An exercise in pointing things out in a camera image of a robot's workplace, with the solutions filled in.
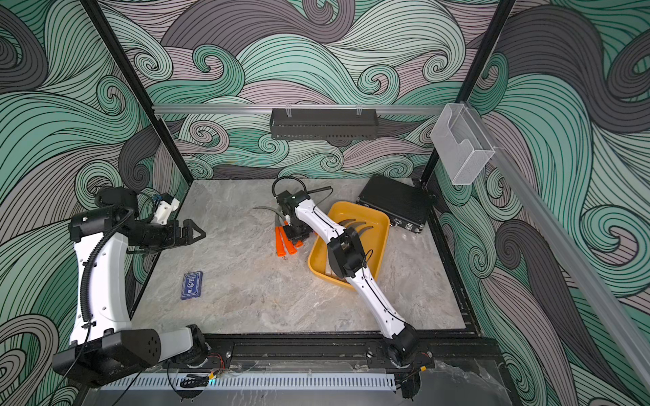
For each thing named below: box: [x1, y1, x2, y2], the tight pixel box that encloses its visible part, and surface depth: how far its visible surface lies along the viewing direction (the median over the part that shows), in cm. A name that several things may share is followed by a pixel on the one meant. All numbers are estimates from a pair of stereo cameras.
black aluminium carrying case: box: [356, 174, 436, 234], surface depth 109 cm
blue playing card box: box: [180, 270, 204, 301], surface depth 87 cm
